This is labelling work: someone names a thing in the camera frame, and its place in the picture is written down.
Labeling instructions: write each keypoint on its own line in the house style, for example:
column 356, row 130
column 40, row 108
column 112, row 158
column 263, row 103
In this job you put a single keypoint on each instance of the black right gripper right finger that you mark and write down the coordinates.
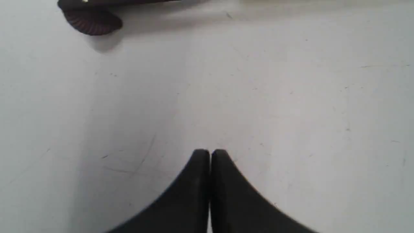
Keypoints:
column 237, row 207

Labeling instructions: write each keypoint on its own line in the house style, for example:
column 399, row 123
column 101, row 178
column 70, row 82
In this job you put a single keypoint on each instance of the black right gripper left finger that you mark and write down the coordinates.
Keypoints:
column 183, row 207

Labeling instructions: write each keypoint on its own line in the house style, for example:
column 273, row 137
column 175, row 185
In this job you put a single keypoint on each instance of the cream paper folding fan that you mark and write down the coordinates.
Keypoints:
column 103, row 17

